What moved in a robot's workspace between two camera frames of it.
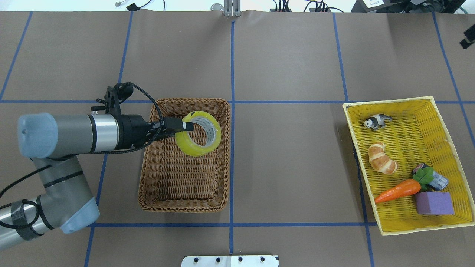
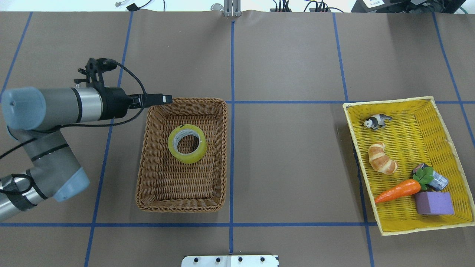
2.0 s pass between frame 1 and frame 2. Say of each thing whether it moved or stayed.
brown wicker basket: stayed
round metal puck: stayed
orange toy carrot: stayed
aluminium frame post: stayed
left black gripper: moved
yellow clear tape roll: moved
